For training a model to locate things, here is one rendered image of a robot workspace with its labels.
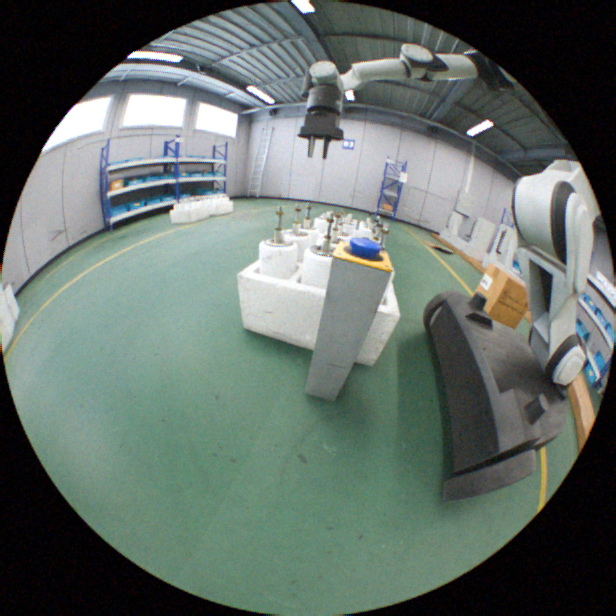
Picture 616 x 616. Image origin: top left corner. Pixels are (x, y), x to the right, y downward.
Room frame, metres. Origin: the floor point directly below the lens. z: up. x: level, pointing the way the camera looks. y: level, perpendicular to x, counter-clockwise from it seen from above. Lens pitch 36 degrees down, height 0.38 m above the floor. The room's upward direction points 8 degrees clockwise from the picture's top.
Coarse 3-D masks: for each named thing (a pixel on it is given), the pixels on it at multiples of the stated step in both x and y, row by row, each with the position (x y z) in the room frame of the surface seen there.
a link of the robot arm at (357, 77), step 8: (352, 64) 0.49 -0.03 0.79; (360, 64) 0.48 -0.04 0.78; (352, 72) 0.53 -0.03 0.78; (360, 72) 0.48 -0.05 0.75; (344, 80) 0.55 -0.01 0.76; (352, 80) 0.54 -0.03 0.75; (360, 80) 0.51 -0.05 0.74; (368, 80) 0.51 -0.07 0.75; (344, 88) 0.55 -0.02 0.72; (352, 88) 0.55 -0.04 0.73; (360, 88) 0.55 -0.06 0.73
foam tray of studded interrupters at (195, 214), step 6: (174, 210) 1.97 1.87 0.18; (180, 210) 1.96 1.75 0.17; (186, 210) 1.94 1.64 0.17; (192, 210) 2.00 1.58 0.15; (198, 210) 2.11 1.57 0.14; (204, 210) 2.22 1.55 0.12; (174, 216) 1.97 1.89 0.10; (180, 216) 1.96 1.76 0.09; (186, 216) 1.94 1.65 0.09; (192, 216) 1.99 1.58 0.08; (198, 216) 2.10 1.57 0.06; (204, 216) 2.21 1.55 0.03; (174, 222) 1.98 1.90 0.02; (180, 222) 1.96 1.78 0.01; (186, 222) 1.95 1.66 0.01; (192, 222) 1.98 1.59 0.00
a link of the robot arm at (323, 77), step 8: (320, 64) 0.47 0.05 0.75; (328, 64) 0.47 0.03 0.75; (312, 72) 0.48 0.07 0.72; (320, 72) 0.47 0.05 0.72; (328, 72) 0.46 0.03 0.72; (336, 72) 0.47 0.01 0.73; (304, 80) 0.53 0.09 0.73; (312, 80) 0.50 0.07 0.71; (320, 80) 0.49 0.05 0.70; (328, 80) 0.49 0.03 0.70; (336, 80) 0.49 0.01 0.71; (304, 88) 0.53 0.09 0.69; (312, 88) 0.50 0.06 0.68; (320, 88) 0.49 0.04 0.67; (328, 88) 0.49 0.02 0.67; (336, 88) 0.50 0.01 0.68; (304, 96) 0.55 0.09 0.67
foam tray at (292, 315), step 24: (240, 288) 0.36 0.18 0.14; (264, 288) 0.35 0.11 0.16; (288, 288) 0.34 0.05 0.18; (312, 288) 0.34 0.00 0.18; (264, 312) 0.35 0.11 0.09; (288, 312) 0.34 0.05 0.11; (312, 312) 0.33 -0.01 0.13; (384, 312) 0.29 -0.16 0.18; (288, 336) 0.34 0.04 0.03; (312, 336) 0.32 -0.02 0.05; (384, 336) 0.29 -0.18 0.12; (360, 360) 0.29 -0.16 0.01
